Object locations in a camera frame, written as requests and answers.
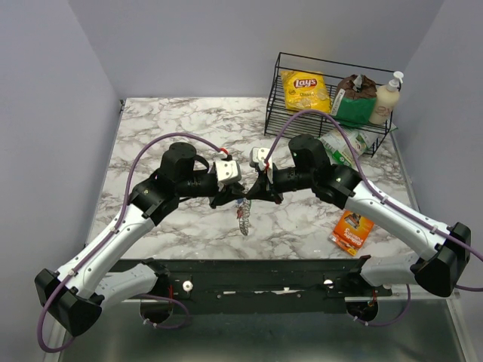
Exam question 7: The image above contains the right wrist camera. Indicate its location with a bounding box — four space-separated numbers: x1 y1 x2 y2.
249 147 272 170

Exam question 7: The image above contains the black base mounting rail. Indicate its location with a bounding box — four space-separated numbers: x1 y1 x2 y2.
77 255 395 316

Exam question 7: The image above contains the yellow Lays chips bag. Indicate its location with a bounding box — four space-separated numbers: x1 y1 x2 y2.
280 70 331 113

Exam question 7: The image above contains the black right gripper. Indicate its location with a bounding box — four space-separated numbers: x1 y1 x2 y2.
246 164 315 205

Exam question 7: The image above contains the black wire rack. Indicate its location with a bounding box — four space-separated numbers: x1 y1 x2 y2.
263 51 395 158

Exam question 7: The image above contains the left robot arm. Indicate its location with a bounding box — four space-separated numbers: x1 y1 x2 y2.
34 143 242 337

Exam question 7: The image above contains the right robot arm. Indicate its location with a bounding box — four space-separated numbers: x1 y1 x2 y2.
246 134 471 297

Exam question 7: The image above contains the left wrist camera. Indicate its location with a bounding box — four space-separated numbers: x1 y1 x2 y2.
214 160 242 186

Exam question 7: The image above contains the green white snack bag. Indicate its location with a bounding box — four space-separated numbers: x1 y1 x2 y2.
319 127 378 169

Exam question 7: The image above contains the cream lotion pump bottle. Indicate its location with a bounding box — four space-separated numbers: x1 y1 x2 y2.
369 71 404 124

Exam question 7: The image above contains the green brown coffee bag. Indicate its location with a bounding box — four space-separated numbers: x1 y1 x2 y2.
331 74 377 127

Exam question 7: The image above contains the orange razor blade box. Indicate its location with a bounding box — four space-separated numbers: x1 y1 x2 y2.
328 210 374 256

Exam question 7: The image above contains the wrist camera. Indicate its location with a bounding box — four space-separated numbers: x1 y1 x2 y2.
214 160 242 186
249 147 272 170

